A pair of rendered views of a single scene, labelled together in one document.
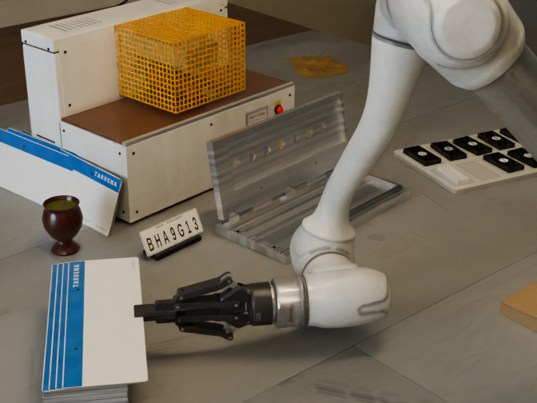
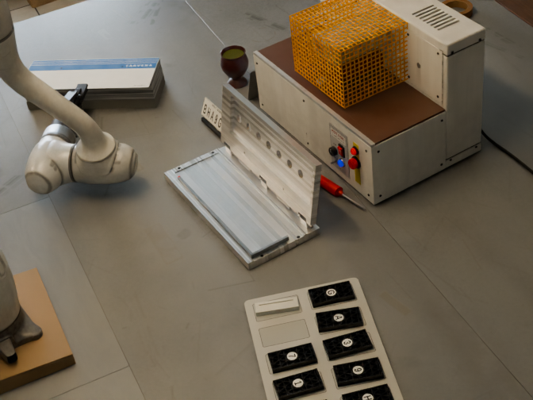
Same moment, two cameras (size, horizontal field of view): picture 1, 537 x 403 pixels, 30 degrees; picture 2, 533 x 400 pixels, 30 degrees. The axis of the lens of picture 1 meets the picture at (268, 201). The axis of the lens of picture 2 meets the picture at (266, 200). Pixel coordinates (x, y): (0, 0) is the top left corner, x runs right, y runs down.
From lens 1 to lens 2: 3.46 m
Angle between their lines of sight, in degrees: 88
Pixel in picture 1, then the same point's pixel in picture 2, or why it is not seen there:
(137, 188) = (262, 90)
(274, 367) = not seen: hidden behind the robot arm
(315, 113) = (297, 156)
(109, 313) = (88, 78)
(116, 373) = not seen: hidden behind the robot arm
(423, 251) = (147, 255)
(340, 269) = (46, 148)
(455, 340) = (24, 244)
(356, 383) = (12, 191)
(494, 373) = not seen: outside the picture
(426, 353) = (19, 227)
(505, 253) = (118, 305)
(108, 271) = (136, 76)
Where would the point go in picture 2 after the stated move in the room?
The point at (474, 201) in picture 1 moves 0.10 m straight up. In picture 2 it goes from (222, 314) to (216, 283)
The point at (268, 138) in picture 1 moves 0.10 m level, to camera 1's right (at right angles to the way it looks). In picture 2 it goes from (261, 129) to (250, 154)
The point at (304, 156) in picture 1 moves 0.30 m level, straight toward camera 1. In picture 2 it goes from (281, 175) to (172, 161)
